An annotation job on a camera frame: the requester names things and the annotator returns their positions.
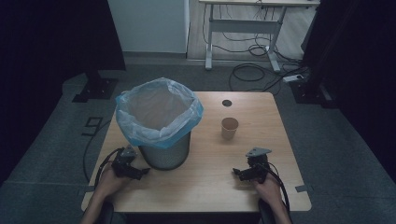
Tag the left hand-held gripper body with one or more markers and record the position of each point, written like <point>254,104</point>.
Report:
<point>124,163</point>

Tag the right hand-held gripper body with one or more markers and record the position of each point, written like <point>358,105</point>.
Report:
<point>257,169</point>

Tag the grey metal mesh trash bin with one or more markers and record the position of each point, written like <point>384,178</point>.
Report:
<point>166,154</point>

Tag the brown paper cup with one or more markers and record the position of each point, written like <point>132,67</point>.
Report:
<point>229,127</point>

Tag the blue plastic bin bag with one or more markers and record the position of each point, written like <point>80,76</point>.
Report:
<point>157,112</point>

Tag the person's right hand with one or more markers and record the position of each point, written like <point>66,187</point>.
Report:
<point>269,191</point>

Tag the person's left hand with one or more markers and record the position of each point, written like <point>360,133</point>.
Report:
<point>110,185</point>

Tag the dark floor socket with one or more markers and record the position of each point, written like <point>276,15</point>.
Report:
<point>92,126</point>

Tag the round dark table grommet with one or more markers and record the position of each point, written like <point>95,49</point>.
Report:
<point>227,103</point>

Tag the black stand base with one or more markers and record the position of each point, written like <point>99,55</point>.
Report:
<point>311,93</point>
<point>98,88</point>

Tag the white power strip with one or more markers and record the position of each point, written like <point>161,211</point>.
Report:
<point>292,78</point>

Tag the black curtain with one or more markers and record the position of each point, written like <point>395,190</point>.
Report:
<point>358,62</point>
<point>46,46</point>

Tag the white cabinet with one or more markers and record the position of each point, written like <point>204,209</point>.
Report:
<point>149,25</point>

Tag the white metal frame desk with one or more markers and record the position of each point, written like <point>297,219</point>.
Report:
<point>246,26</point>

